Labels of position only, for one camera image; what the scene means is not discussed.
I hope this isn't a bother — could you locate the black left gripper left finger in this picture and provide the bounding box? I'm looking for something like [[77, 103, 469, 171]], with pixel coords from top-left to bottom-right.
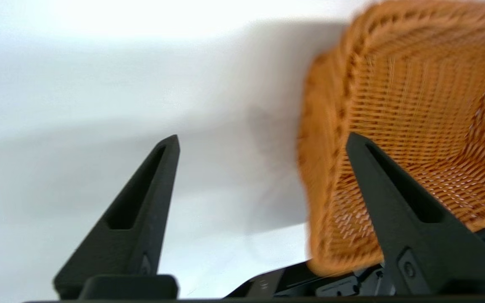
[[53, 134, 180, 300]]

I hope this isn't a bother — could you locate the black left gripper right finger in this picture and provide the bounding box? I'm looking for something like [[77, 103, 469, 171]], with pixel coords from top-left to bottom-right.
[[345, 133, 485, 296]]

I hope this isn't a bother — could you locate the orange woven wicker basket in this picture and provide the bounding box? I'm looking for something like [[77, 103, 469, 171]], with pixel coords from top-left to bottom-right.
[[296, 0, 485, 276]]

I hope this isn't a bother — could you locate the black robot chassis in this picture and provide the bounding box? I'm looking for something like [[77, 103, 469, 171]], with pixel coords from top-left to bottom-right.
[[225, 222, 485, 299]]

